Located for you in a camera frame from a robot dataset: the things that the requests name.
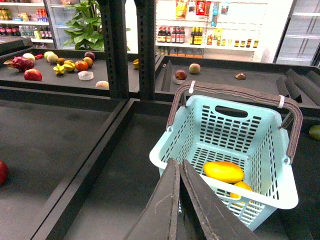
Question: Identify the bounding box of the yellow lemon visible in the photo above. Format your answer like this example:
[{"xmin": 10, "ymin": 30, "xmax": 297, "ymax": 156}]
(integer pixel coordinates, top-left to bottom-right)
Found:
[{"xmin": 229, "ymin": 181, "xmax": 253, "ymax": 200}]

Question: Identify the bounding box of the white zip tie right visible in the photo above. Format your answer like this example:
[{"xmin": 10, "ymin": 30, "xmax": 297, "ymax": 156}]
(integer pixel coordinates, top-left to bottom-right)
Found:
[{"xmin": 278, "ymin": 95, "xmax": 286, "ymax": 109}]

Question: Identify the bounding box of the green potted plant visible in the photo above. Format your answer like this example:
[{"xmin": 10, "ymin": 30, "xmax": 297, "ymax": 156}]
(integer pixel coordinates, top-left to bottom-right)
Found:
[{"xmin": 62, "ymin": 0, "xmax": 131, "ymax": 52}]

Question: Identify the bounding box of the yellow mango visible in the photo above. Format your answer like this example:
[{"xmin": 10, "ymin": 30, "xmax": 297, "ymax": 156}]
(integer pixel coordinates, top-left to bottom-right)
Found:
[{"xmin": 203, "ymin": 161, "xmax": 245, "ymax": 184}]

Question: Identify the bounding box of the white zip tie left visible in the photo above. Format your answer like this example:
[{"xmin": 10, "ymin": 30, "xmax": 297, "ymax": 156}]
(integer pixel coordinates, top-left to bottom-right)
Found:
[{"xmin": 188, "ymin": 80, "xmax": 196, "ymax": 94}]

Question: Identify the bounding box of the red dragon fruit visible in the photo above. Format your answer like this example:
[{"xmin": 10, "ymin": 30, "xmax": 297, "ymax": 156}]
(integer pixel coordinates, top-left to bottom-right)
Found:
[{"xmin": 3, "ymin": 56, "xmax": 35, "ymax": 72}]

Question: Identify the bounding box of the red apple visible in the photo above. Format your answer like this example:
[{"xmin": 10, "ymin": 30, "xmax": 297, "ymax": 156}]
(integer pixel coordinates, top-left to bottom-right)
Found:
[{"xmin": 24, "ymin": 68, "xmax": 43, "ymax": 82}]

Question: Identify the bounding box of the yellow star fruit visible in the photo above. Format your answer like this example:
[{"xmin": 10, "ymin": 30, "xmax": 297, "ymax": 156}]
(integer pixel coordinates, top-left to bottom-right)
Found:
[{"xmin": 53, "ymin": 64, "xmax": 65, "ymax": 76}]

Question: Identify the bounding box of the black shelf post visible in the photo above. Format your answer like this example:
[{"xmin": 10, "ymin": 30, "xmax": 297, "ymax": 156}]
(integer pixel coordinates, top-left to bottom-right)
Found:
[{"xmin": 98, "ymin": 0, "xmax": 129, "ymax": 99}]

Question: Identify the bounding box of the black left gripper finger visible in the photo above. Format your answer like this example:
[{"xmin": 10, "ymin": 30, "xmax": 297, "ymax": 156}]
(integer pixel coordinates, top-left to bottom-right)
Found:
[{"xmin": 124, "ymin": 158, "xmax": 180, "ymax": 240}]

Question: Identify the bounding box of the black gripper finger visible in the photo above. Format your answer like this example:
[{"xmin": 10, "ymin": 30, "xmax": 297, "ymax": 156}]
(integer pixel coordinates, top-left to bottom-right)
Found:
[
  {"xmin": 179, "ymin": 159, "xmax": 258, "ymax": 240},
  {"xmin": 124, "ymin": 158, "xmax": 180, "ymax": 240}
]

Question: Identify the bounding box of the white zip tie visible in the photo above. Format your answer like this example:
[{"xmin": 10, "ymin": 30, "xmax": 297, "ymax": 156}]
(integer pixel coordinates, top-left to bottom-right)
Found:
[
  {"xmin": 188, "ymin": 80, "xmax": 196, "ymax": 94},
  {"xmin": 278, "ymin": 95, "xmax": 286, "ymax": 109}
]

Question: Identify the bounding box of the green avocado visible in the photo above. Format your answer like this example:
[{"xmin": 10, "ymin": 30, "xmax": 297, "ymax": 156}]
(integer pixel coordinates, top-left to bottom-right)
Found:
[{"xmin": 308, "ymin": 124, "xmax": 320, "ymax": 141}]

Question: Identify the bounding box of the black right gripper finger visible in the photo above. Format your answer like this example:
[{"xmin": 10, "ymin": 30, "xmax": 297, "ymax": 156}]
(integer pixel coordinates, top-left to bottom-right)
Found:
[{"xmin": 179, "ymin": 159, "xmax": 258, "ymax": 240}]

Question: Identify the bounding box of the orange persimmon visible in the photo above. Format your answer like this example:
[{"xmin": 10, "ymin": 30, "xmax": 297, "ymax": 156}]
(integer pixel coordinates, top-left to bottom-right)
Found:
[{"xmin": 74, "ymin": 60, "xmax": 88, "ymax": 72}]

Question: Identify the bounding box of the light blue plastic basket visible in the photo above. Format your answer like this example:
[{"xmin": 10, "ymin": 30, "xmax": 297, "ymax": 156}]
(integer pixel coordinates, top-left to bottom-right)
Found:
[{"xmin": 149, "ymin": 95, "xmax": 299, "ymax": 230}]

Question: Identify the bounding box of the brown basket handle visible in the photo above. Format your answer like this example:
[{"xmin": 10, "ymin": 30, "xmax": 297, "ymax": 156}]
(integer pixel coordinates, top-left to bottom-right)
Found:
[{"xmin": 166, "ymin": 80, "xmax": 303, "ymax": 165}]

